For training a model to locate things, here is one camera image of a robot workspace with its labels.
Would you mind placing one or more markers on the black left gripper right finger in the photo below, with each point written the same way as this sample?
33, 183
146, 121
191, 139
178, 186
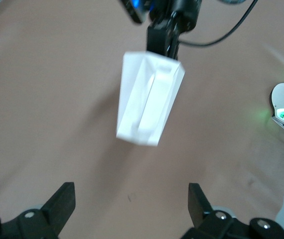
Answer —
206, 224

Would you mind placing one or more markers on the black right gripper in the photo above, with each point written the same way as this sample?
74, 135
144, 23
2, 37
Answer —
179, 15

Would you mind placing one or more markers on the white faceted cup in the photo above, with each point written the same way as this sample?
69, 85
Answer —
144, 99

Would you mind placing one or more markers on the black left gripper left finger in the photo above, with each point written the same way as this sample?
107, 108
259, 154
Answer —
47, 219

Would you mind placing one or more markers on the brown paper table cover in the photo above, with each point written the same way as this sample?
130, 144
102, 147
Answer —
57, 112

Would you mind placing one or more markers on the dark right wrist camera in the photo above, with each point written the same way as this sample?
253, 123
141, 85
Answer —
134, 10

